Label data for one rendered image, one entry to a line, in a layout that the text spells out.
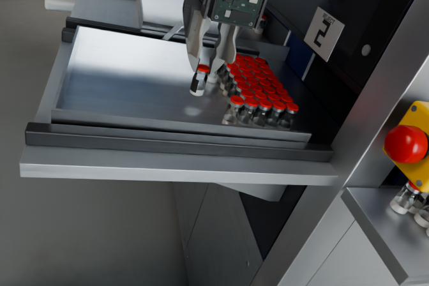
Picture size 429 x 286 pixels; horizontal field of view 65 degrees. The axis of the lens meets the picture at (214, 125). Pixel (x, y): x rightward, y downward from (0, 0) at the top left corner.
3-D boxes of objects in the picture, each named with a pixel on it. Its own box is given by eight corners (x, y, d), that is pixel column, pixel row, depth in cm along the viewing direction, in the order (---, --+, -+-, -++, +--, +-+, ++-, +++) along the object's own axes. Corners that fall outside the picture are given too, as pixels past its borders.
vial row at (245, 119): (224, 74, 65) (230, 52, 62) (251, 131, 51) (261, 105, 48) (213, 73, 64) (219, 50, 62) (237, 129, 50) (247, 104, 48)
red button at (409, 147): (399, 147, 39) (420, 119, 36) (424, 172, 35) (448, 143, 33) (373, 145, 37) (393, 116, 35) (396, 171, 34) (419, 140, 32)
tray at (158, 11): (252, 22, 101) (256, 10, 99) (285, 60, 80) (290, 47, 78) (136, -1, 90) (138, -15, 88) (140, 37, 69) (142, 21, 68)
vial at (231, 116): (233, 120, 52) (242, 96, 49) (237, 129, 50) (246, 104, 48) (219, 119, 51) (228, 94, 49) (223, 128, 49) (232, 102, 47)
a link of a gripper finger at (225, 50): (214, 89, 48) (227, 25, 43) (207, 69, 52) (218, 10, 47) (235, 90, 49) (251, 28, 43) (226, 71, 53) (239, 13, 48)
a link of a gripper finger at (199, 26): (179, 82, 46) (201, 18, 41) (175, 63, 51) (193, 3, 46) (201, 87, 47) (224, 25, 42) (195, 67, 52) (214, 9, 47)
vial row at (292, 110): (255, 78, 67) (263, 57, 64) (290, 134, 53) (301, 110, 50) (246, 77, 66) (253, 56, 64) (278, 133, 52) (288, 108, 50)
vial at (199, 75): (201, 90, 55) (208, 66, 52) (203, 97, 53) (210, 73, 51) (188, 88, 54) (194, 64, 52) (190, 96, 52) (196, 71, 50)
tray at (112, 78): (251, 70, 70) (256, 55, 68) (302, 152, 50) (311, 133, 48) (76, 44, 60) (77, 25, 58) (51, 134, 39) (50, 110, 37)
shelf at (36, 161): (245, 22, 105) (247, 16, 104) (376, 187, 51) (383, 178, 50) (81, -10, 90) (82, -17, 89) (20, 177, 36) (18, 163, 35)
